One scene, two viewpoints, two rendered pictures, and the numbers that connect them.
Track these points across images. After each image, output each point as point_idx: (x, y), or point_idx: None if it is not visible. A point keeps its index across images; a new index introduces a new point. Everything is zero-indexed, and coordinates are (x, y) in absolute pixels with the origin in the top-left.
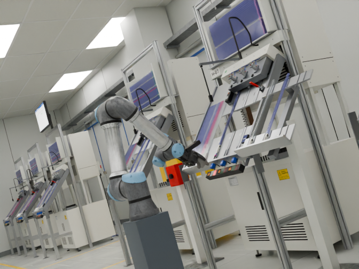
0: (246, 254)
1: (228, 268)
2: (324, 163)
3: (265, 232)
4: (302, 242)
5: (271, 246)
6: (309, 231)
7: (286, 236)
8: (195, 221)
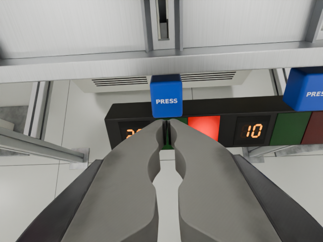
0: (71, 87)
1: (93, 138)
2: None
3: (141, 76)
4: (217, 80)
5: (148, 87)
6: (244, 71)
7: (189, 78)
8: (9, 150)
